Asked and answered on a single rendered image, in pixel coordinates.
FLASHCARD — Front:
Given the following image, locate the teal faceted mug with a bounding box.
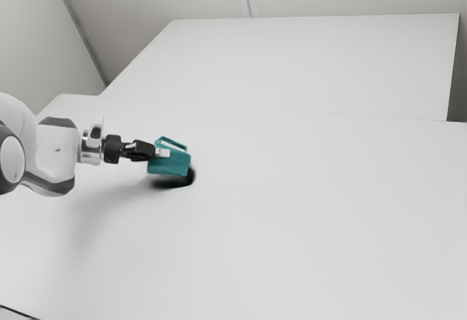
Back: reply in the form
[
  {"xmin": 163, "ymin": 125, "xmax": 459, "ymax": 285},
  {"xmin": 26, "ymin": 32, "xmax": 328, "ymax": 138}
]
[{"xmin": 146, "ymin": 135, "xmax": 193, "ymax": 177}]

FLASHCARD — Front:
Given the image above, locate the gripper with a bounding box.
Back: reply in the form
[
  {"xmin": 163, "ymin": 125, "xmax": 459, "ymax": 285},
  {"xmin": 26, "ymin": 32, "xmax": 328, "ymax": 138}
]
[{"xmin": 103, "ymin": 134, "xmax": 171, "ymax": 165}]

